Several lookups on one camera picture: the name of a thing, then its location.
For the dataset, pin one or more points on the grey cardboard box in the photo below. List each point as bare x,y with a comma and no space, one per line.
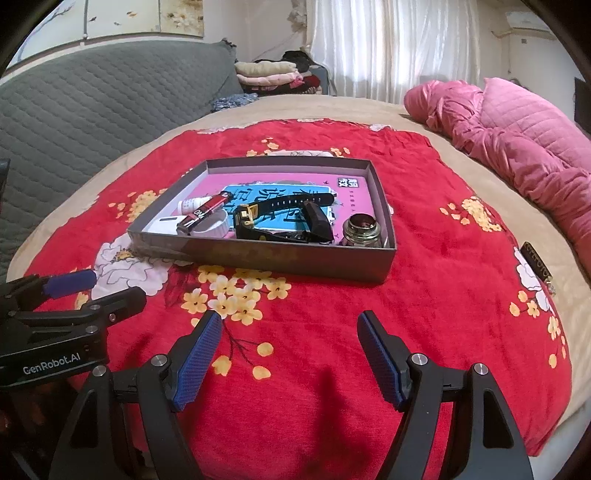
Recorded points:
277,263

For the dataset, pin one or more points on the red floral blanket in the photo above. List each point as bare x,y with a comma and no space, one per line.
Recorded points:
438,300

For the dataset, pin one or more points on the blue patterned cloth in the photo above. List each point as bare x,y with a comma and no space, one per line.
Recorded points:
231,100

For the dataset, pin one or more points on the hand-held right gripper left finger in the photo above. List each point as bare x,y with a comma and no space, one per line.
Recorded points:
198,360

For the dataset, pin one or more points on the beige bed sheet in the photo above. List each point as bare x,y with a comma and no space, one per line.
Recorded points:
323,108

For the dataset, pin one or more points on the dark hair clip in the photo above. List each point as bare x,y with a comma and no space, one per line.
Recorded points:
538,263

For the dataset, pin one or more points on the white air conditioner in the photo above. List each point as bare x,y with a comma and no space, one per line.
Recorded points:
526,21

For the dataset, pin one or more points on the grey quilted headboard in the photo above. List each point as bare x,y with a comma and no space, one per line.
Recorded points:
92,115

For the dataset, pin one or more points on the white curtain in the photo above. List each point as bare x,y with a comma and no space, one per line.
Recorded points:
392,46

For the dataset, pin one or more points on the red and black pen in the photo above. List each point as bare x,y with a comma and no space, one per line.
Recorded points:
207,207

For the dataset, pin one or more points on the white pill bottle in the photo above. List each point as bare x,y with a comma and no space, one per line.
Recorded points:
189,205

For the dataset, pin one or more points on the black faceted folding tool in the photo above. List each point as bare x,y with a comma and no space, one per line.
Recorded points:
321,226

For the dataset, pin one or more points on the pink quilt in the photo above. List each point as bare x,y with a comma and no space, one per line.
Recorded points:
508,134

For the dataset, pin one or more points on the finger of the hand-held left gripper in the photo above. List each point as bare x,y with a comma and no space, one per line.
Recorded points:
69,282
120,304

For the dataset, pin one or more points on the black and yellow watch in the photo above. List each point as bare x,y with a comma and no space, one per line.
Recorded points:
244,219

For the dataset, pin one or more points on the small glass jar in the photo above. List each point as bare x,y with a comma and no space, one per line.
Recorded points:
362,233

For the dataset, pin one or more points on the floral wall poster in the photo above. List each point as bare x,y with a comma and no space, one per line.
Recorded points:
115,23

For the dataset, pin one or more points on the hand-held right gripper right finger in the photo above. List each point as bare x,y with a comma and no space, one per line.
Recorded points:
383,364

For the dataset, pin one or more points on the pink book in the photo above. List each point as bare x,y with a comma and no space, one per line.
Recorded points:
258,180

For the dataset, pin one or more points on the white round lid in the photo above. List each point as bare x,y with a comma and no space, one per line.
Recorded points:
219,228

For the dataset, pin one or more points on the pile of folded clothes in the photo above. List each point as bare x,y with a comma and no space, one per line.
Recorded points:
263,69

